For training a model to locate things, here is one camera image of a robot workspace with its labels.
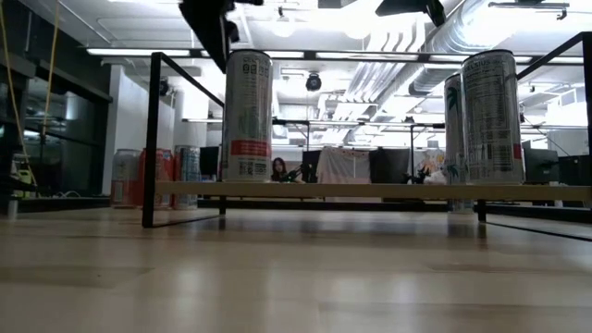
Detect white pendant lamp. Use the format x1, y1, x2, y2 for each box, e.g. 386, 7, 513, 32
271, 6, 297, 38

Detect yellow green power tool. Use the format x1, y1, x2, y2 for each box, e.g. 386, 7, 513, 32
13, 154, 37, 189

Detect white Celsius can black lid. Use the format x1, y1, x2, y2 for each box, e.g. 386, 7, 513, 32
461, 49, 526, 185
443, 72, 468, 185

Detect seated person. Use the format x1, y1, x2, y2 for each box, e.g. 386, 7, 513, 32
271, 156, 291, 183

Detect white and red can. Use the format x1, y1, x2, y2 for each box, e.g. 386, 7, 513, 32
110, 148, 142, 208

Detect red beverage can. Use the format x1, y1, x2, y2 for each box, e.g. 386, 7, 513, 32
138, 147, 175, 208

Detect clear tray with dark frame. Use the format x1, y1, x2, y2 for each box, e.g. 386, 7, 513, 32
142, 31, 592, 242

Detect black ceiling track fixture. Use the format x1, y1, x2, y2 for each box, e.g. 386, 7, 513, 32
487, 1, 571, 21

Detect long ceiling light strip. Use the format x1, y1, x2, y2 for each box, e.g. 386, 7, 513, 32
86, 47, 533, 65

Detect yellow extension cable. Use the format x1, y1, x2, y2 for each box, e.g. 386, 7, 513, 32
0, 0, 62, 186

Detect background robot green lights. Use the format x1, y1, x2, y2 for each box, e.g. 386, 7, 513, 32
284, 164, 309, 183

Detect silver ventilation duct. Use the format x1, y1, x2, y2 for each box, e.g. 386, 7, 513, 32
409, 0, 524, 96

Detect white draped cloth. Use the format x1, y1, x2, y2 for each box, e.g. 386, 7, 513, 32
316, 146, 371, 204

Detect black aluminium rig frame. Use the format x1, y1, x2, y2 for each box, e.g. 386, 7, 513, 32
18, 197, 592, 224

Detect black monitor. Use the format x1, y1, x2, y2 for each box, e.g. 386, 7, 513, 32
558, 154, 592, 189
199, 146, 221, 177
368, 147, 412, 185
302, 150, 321, 184
524, 148, 560, 185

